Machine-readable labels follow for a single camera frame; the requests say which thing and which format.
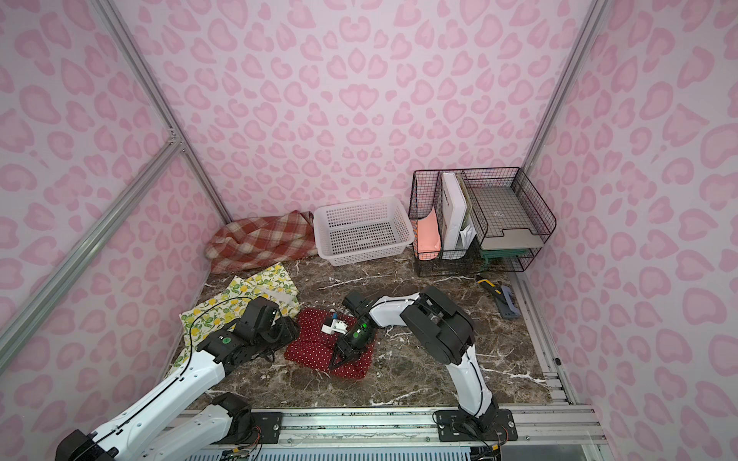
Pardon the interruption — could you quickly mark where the red polka dot skirt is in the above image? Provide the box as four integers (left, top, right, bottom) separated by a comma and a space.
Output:
284, 308, 374, 380

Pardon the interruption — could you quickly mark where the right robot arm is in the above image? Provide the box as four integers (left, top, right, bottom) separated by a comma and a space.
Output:
328, 285, 499, 431

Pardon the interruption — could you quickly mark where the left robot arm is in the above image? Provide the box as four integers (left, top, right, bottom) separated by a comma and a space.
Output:
55, 297, 300, 460

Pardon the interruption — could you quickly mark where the lemon print skirt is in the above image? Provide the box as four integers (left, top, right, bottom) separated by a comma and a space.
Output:
165, 263, 301, 376

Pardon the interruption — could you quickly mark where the red plaid skirt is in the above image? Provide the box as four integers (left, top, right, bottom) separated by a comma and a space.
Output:
204, 211, 317, 274

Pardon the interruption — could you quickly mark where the white plastic basket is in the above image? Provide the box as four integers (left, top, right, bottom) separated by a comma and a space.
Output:
313, 197, 414, 266

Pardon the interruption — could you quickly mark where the pink folder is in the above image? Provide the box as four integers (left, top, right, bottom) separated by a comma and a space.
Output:
415, 207, 442, 261

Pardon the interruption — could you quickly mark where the yellow black utility knife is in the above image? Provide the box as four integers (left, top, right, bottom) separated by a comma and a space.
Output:
476, 275, 522, 320

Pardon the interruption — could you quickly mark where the white book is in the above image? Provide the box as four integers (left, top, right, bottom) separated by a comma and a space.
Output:
440, 172, 467, 257

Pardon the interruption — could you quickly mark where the grey paper tray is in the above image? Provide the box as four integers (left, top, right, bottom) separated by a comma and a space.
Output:
470, 186, 544, 251

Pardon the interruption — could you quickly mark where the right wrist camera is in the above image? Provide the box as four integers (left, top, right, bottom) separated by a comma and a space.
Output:
321, 313, 349, 335

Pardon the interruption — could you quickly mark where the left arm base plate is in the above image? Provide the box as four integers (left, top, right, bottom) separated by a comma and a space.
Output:
205, 393, 284, 446

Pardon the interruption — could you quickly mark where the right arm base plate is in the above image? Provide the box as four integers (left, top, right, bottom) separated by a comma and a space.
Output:
432, 407, 519, 445

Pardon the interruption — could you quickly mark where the black wire desk organizer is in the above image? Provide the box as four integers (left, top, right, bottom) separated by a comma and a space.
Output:
409, 167, 557, 277

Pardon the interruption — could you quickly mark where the aluminium frame rail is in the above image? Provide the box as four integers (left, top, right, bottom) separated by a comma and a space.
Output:
106, 402, 615, 461

